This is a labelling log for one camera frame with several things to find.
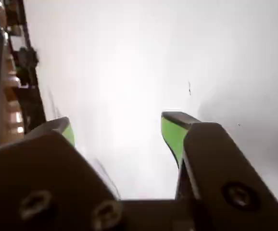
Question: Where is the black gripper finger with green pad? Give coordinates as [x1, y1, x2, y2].
[161, 111, 278, 231]
[0, 117, 125, 231]

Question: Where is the black desk clamp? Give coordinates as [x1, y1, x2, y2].
[18, 47, 39, 84]

